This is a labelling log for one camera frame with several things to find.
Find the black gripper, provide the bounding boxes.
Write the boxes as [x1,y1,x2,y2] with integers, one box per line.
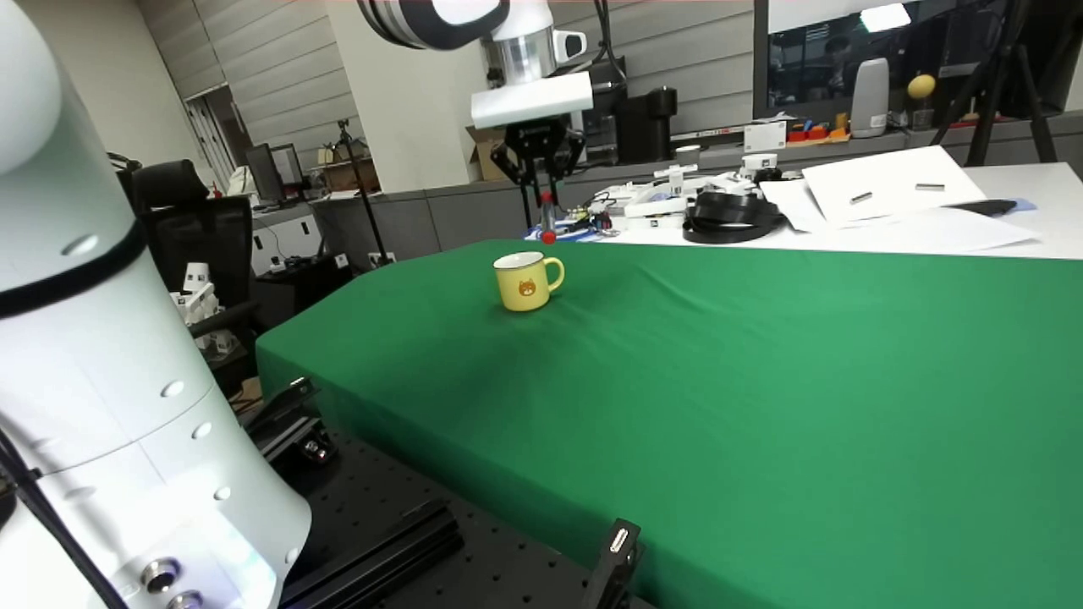
[491,119,586,229]

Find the yellow ceramic mug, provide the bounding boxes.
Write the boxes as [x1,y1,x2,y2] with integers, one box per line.
[495,251,565,314]

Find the red capped marker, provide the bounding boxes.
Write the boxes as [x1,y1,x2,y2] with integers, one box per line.
[537,191,559,243]

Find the cardboard box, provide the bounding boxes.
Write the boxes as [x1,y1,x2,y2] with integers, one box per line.
[468,124,512,185]

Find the black desktop computer box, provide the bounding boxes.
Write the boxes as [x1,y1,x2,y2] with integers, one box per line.
[616,88,675,163]

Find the white speaker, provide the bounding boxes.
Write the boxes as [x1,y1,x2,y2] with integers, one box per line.
[850,58,889,138]

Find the green table cloth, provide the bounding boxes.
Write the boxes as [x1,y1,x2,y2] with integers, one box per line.
[257,243,1083,609]

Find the black office chair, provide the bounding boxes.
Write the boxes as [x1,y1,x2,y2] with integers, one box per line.
[129,158,257,341]

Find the white papers on table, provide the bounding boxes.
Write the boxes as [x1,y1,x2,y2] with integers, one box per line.
[762,147,1040,255]

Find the yellow ball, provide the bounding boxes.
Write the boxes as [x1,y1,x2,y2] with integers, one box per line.
[906,75,938,102]

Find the black tripod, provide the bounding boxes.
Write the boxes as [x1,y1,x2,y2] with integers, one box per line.
[933,0,1058,167]

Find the blue white cable pile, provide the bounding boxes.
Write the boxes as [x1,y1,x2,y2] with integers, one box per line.
[524,205,618,246]

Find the black coiled cable bundle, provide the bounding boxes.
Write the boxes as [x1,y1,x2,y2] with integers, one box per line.
[680,185,789,246]

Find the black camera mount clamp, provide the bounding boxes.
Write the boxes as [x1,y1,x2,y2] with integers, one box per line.
[581,517,640,609]

